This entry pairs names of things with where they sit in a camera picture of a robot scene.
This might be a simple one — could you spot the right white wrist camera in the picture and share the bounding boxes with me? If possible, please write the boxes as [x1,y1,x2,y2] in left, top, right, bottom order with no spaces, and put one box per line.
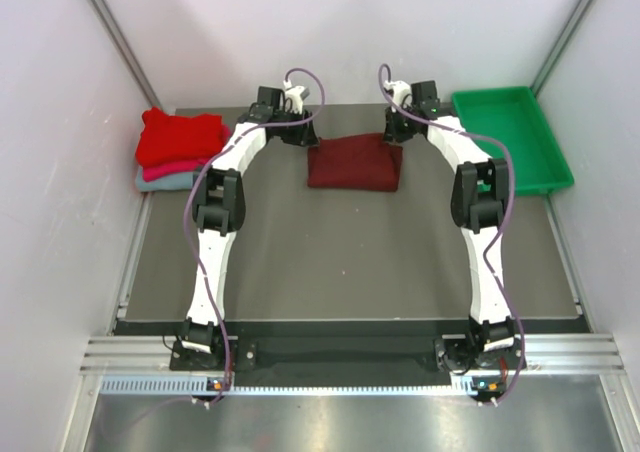
[383,80,412,112]

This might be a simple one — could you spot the folded grey blue t shirt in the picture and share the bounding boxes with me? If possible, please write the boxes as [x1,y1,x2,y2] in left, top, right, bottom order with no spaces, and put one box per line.
[135,168,193,193]

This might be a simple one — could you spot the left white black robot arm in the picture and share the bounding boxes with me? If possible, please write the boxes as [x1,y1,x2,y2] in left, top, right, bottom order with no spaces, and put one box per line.
[176,80,318,375]

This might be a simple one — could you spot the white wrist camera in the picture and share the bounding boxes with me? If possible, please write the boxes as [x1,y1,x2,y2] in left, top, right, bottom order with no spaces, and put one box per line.
[383,80,412,112]
[283,79,310,115]

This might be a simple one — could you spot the folded bright red t shirt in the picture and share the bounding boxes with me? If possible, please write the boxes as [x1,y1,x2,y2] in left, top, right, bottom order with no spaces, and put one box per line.
[135,107,228,167]

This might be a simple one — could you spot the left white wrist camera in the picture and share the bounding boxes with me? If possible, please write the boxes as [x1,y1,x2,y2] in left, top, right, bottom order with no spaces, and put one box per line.
[283,79,310,115]

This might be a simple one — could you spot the folded pink t shirt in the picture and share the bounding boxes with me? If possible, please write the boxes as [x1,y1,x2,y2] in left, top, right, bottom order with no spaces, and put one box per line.
[142,124,231,181]

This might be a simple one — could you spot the green plastic bin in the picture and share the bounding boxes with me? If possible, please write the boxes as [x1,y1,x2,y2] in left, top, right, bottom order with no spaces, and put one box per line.
[452,86,574,196]

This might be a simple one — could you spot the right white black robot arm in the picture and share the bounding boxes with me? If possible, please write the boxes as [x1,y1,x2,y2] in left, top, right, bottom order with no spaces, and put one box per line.
[379,79,516,375]

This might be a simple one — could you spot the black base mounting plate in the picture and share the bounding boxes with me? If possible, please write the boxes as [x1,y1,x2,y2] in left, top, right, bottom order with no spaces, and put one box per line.
[170,336,520,377]

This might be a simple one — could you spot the corner aluminium post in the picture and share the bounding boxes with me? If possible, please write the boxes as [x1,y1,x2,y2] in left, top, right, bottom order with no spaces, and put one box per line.
[530,0,596,97]
[88,0,163,109]

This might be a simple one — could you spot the right corner aluminium post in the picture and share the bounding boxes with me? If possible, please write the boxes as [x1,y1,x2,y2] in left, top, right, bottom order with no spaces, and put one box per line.
[530,0,596,97]

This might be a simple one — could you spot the aluminium frame rail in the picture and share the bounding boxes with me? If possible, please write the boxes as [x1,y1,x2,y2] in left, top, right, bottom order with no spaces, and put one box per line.
[81,333,624,375]

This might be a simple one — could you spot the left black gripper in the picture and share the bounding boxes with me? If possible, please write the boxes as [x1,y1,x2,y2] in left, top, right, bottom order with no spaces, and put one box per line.
[272,106,319,147]

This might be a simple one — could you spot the dark red t shirt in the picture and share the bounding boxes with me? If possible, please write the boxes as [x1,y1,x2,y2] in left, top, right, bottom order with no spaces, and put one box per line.
[307,133,403,192]

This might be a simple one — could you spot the slotted grey cable duct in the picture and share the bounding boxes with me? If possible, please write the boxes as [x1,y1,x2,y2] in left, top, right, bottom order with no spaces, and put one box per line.
[100,375,477,397]

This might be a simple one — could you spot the left corner aluminium post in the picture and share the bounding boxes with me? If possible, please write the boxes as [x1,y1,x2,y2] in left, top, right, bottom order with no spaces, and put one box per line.
[88,0,163,109]

